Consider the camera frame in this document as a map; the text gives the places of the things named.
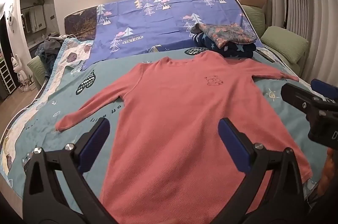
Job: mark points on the green pillow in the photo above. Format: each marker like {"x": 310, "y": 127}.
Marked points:
{"x": 286, "y": 44}
{"x": 254, "y": 19}

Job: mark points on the white bear wall clock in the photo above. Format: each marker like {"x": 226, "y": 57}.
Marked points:
{"x": 10, "y": 15}

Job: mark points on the white shelf rack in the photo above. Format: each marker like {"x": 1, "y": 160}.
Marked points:
{"x": 6, "y": 78}

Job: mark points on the person's right hand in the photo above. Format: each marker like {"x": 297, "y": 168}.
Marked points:
{"x": 332, "y": 168}

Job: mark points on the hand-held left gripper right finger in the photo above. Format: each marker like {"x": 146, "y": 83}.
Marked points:
{"x": 235, "y": 144}

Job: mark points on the teal printed blanket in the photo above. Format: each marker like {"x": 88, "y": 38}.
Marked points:
{"x": 79, "y": 99}

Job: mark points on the blue tree-print sheet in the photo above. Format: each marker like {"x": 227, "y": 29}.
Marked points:
{"x": 158, "y": 20}

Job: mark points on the white leaf-print quilt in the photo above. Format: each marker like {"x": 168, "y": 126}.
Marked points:
{"x": 75, "y": 54}

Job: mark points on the dark brown patterned mattress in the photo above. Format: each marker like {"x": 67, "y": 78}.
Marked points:
{"x": 80, "y": 20}

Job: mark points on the pile of grey clothes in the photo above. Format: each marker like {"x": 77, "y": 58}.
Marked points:
{"x": 48, "y": 50}

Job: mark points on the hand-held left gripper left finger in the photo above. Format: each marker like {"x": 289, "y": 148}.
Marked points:
{"x": 92, "y": 144}

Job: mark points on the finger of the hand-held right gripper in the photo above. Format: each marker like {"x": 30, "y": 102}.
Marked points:
{"x": 323, "y": 87}
{"x": 295, "y": 97}

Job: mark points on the beige curtain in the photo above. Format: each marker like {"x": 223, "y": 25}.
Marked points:
{"x": 303, "y": 2}

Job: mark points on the white cat figurine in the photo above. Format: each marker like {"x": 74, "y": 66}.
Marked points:
{"x": 22, "y": 73}

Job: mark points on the pink long-sleeve shirt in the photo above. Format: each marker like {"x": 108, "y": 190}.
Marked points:
{"x": 171, "y": 107}

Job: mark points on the green cushion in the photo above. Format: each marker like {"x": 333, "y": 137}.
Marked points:
{"x": 37, "y": 70}

